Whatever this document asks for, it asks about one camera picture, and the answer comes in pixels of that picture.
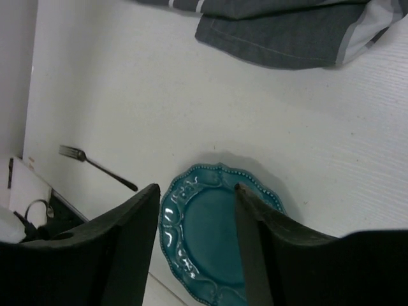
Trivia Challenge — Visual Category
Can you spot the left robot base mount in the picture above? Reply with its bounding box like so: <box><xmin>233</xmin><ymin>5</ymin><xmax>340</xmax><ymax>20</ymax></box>
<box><xmin>8</xmin><ymin>157</ymin><xmax>87</xmax><ymax>238</ymax></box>

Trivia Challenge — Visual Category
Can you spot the grey striped cloth placemat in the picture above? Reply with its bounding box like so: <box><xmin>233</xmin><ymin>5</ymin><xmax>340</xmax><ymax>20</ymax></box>
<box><xmin>145</xmin><ymin>0</ymin><xmax>407</xmax><ymax>70</ymax></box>

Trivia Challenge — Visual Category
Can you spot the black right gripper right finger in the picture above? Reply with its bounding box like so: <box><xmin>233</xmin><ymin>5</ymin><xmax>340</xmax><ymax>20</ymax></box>
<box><xmin>235</xmin><ymin>184</ymin><xmax>344</xmax><ymax>305</ymax></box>

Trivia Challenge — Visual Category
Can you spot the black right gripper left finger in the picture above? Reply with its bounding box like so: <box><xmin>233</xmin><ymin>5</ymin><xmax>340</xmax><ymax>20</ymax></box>
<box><xmin>50</xmin><ymin>184</ymin><xmax>160</xmax><ymax>305</ymax></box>

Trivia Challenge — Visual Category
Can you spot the teal ceramic plate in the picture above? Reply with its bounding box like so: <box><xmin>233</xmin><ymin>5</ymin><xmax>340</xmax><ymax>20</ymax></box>
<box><xmin>158</xmin><ymin>163</ymin><xmax>286</xmax><ymax>305</ymax></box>

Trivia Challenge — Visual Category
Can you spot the silver metal fork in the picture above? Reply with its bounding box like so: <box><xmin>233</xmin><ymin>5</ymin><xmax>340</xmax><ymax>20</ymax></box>
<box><xmin>59</xmin><ymin>145</ymin><xmax>138</xmax><ymax>192</ymax></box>

